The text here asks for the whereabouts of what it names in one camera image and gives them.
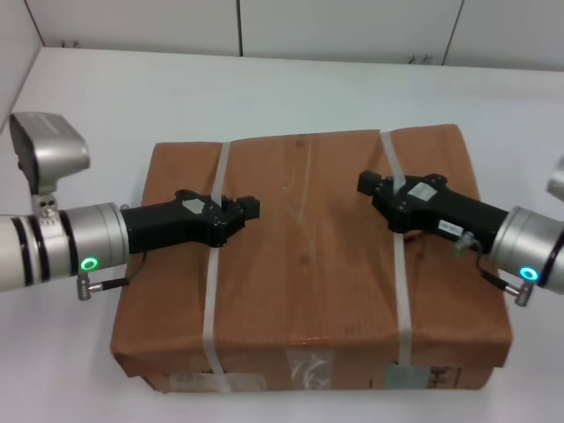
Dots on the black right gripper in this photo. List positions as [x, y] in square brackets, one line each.
[445, 211]

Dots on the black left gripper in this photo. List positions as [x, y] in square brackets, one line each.
[167, 224]

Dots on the brown cardboard box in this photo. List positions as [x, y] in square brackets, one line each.
[308, 273]

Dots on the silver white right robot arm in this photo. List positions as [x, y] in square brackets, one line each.
[529, 247]

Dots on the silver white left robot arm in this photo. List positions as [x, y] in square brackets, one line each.
[48, 251]

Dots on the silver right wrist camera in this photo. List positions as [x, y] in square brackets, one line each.
[557, 178]

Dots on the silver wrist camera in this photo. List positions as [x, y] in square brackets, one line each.
[557, 178]
[48, 141]

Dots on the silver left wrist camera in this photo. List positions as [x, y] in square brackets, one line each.
[48, 141]

